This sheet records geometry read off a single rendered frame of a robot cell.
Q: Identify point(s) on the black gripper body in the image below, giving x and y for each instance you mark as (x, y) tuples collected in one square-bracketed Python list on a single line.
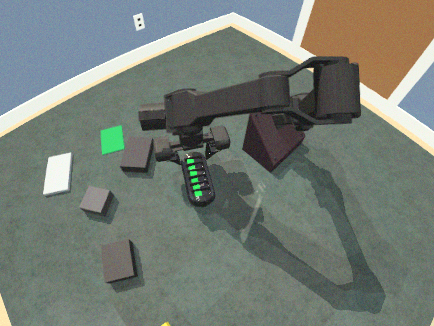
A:
[(217, 137)]

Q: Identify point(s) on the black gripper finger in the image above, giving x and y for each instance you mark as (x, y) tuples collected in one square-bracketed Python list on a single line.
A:
[(175, 159), (210, 151)]

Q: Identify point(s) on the white flat rectangular block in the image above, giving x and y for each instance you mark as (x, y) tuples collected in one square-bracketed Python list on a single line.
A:
[(58, 172)]

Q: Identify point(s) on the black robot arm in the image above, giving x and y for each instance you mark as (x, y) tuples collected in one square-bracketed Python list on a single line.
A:
[(335, 99)]

